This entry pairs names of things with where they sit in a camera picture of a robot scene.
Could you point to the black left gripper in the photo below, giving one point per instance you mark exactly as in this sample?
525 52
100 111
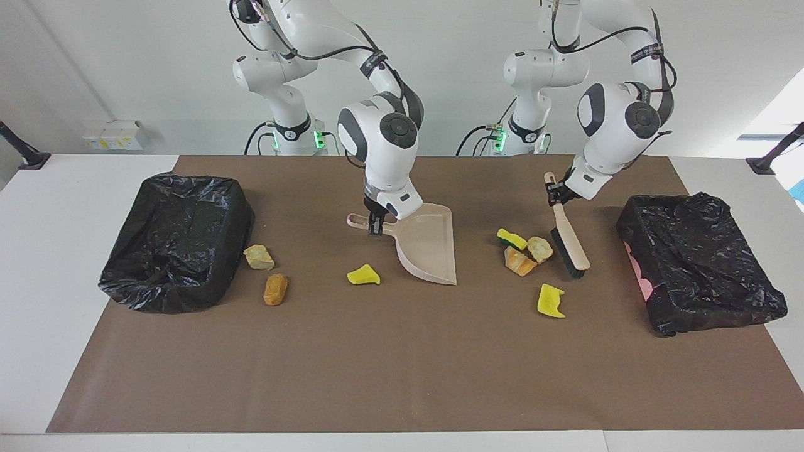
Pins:
565 188

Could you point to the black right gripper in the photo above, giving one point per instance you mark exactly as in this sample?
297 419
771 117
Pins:
374 204

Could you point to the small yellow sponge scrap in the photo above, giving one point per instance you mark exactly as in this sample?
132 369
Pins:
363 275

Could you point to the beige hand brush black bristles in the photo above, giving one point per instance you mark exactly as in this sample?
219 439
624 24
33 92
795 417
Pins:
571 242

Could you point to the pale striped bread scrap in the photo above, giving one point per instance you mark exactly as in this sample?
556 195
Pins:
540 249

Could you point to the beige plastic dustpan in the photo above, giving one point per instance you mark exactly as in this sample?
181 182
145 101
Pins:
430 245

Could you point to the yellow green sponge scrap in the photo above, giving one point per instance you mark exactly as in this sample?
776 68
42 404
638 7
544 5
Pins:
512 239

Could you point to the orange striped bread scrap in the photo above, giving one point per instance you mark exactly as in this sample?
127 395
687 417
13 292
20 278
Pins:
520 262

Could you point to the hooked yellow sponge scrap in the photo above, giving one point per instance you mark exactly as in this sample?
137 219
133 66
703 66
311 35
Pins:
550 301

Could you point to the brown croquette scrap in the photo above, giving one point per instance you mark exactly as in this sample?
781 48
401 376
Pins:
275 290

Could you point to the pale chip scrap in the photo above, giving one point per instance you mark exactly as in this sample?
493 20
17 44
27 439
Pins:
259 258

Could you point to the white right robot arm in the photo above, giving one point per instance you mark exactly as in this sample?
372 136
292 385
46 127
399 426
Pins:
377 132

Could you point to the pink bin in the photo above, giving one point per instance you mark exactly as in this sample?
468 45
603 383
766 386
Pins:
635 270

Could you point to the right black-lined bin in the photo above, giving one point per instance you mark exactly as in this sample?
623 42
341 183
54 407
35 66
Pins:
697 263

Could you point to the black-lined bin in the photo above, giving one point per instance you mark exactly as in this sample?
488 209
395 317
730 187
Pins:
176 245
697 263

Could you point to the left black-lined bin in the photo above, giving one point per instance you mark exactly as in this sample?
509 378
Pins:
176 245

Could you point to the green lit base connector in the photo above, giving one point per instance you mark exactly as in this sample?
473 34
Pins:
499 139
319 135

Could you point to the brown table mat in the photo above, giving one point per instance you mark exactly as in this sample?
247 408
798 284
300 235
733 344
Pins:
402 389

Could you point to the blue object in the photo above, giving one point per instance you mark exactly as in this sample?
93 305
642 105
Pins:
799 190

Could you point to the black camera stand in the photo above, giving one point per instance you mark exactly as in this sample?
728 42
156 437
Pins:
25 156
763 164

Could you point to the white wall socket box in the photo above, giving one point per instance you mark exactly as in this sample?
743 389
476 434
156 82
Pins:
113 135

